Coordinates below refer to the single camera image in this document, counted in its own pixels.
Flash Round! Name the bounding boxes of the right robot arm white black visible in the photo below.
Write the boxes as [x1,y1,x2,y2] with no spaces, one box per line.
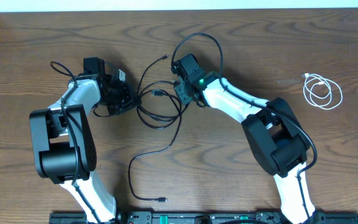
[174,78,315,223]

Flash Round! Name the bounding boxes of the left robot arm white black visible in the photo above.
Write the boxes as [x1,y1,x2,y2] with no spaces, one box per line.
[29,70,135,223]

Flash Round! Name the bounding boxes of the white USB cable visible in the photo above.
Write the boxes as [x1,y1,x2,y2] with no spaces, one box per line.
[301,72,344,110]

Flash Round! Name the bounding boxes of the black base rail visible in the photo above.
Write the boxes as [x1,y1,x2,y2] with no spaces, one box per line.
[48,211,358,224]

